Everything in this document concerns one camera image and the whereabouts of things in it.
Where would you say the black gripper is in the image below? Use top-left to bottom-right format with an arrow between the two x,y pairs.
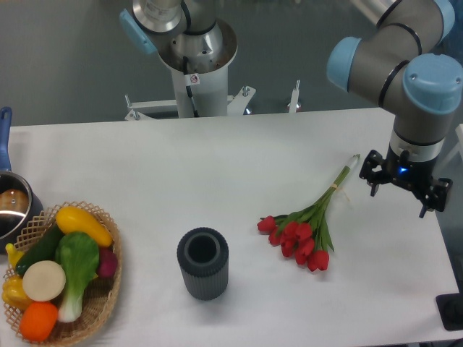
359,147 -> 453,218

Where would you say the red tulip bouquet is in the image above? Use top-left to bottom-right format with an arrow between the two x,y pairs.
257,154 -> 360,272

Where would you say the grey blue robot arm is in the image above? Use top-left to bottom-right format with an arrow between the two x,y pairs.
119,1 -> 462,212

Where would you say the black device at table edge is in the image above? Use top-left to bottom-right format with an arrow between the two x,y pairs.
436,293 -> 462,331

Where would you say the dark grey ribbed vase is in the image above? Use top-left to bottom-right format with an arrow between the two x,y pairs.
177,227 -> 229,301

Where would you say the purple red radish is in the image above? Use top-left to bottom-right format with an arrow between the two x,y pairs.
96,248 -> 118,278

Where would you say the woven wicker basket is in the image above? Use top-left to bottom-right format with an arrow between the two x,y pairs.
1,202 -> 122,346

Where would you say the green bok choy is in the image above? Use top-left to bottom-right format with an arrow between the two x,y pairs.
55,231 -> 99,323

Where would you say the yellow squash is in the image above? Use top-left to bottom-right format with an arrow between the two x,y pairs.
55,206 -> 113,247

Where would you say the dark green cucumber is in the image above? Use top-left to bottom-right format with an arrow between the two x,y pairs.
15,224 -> 64,276

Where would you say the cream round radish slice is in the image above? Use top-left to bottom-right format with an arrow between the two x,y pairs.
22,260 -> 66,301

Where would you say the orange fruit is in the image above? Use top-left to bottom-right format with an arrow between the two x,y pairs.
20,301 -> 58,342

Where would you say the yellow banana tip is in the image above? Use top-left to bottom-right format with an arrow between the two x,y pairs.
5,243 -> 25,269

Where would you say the yellow bell pepper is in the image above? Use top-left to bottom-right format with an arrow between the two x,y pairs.
1,275 -> 33,311

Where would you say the white frame at right edge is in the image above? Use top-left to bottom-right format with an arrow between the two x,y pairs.
440,124 -> 463,169

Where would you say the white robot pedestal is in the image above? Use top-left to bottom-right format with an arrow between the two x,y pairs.
125,72 -> 256,121

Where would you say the black cable on pedestal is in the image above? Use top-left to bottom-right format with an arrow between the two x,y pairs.
182,56 -> 200,118

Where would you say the blue handled saucepan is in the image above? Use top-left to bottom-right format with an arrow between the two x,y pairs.
1,106 -> 43,255

